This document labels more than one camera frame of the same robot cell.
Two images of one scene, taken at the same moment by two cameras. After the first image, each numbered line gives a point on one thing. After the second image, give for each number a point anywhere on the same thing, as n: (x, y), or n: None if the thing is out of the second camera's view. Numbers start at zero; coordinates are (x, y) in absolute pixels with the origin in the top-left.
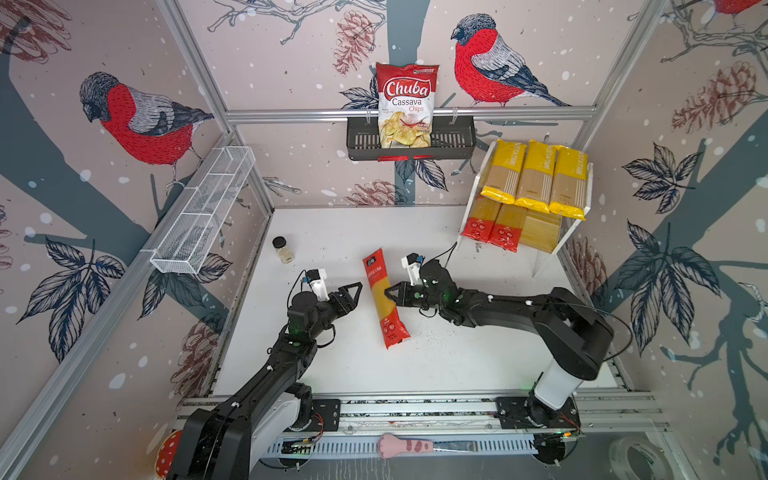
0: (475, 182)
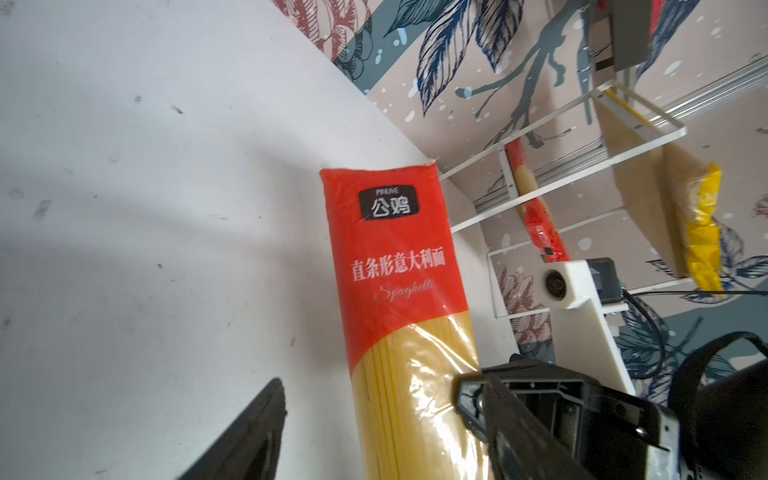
0: (675, 128)
